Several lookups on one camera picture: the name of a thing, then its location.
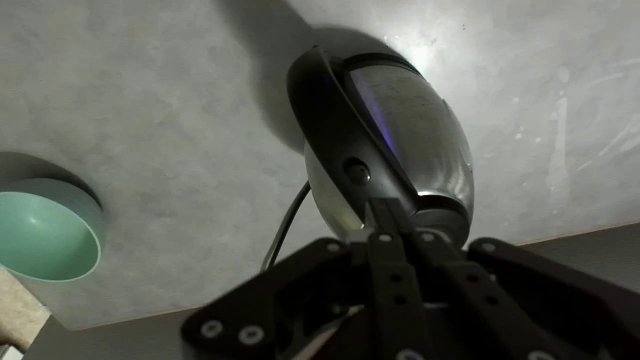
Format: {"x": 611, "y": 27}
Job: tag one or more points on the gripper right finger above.
{"x": 530, "y": 285}

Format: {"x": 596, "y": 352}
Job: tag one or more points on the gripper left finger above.
{"x": 395, "y": 290}

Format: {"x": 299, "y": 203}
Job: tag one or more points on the black kettle lid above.
{"x": 445, "y": 215}

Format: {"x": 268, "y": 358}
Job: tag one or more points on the black and steel electric kettle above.
{"x": 410, "y": 125}

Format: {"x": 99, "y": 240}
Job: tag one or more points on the mint green bowl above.
{"x": 40, "y": 235}

